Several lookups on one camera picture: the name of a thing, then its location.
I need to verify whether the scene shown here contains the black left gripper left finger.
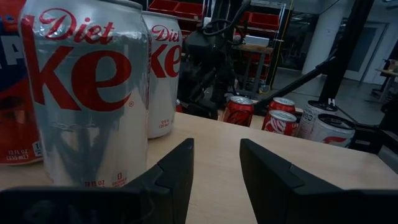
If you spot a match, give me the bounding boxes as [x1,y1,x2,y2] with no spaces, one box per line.
[124,138,195,224]

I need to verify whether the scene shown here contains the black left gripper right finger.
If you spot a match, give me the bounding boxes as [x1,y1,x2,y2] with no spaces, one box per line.
[239,138,343,224]

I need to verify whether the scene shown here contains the red Coca-Cola can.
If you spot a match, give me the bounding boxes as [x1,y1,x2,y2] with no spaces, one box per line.
[261,109,299,137]
[267,96,297,115]
[221,95,255,128]

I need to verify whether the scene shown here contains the white Celsius energy can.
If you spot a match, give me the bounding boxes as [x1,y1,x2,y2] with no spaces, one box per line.
[295,100,339,140]
[307,113,357,149]

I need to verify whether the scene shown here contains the silver Diet Coke can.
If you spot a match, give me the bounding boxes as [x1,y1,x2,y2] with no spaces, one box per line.
[141,11,183,140]
[18,0,150,188]

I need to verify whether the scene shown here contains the orange Fanta can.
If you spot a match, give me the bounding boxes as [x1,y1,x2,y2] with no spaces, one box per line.
[0,0,44,166]

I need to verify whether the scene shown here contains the wooden workbench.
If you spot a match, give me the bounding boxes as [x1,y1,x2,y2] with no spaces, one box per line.
[231,43,276,97]

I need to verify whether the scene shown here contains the white box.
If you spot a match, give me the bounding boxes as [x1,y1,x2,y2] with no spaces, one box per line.
[244,34,271,48]

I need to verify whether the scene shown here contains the white pillar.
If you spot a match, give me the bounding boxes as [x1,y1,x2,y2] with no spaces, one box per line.
[300,12,343,75]

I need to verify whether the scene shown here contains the wooden side table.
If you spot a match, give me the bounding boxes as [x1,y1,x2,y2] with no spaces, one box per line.
[371,58,398,103]

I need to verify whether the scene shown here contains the grey door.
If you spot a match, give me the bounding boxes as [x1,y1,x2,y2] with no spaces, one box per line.
[343,21,389,82]

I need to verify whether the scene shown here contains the red storage bin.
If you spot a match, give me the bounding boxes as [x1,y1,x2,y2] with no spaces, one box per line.
[173,1,206,20]
[239,11,280,31]
[147,0,180,14]

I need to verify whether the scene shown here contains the wooden shelf black metal frame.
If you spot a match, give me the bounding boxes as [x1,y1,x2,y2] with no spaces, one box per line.
[0,111,398,224]

